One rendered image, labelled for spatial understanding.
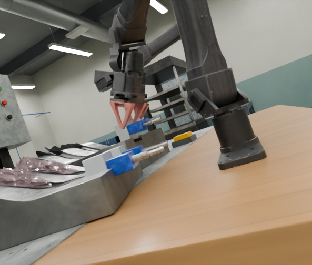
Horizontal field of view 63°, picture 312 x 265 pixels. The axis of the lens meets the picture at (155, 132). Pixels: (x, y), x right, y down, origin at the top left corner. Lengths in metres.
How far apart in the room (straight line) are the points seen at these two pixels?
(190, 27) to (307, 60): 6.80
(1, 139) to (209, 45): 1.24
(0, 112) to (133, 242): 1.37
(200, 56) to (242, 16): 6.95
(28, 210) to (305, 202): 0.35
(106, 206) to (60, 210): 0.07
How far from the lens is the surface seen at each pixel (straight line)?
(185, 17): 0.49
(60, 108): 9.72
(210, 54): 0.48
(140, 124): 0.69
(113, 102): 0.69
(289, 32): 7.30
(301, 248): 0.21
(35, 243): 0.41
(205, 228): 0.23
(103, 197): 0.37
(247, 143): 0.46
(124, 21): 0.67
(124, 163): 0.42
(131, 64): 0.69
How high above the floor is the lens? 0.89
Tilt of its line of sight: 1 degrees down
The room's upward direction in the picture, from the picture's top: 20 degrees counter-clockwise
